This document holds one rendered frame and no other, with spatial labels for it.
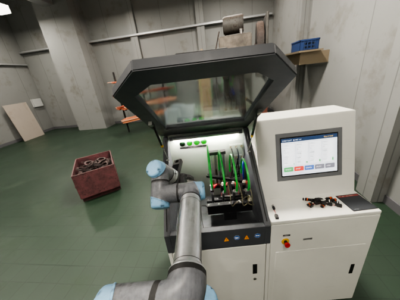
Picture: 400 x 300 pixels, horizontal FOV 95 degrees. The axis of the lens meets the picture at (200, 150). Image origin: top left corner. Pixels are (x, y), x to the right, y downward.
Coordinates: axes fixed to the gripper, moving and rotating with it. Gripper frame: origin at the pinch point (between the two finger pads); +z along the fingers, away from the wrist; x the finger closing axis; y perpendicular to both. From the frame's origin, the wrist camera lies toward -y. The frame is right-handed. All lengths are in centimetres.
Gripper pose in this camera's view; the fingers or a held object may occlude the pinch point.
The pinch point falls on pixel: (188, 181)
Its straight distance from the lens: 106.9
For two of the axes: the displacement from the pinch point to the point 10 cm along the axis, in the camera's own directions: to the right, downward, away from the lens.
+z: 3.6, 3.7, 8.6
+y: 0.9, 9.0, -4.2
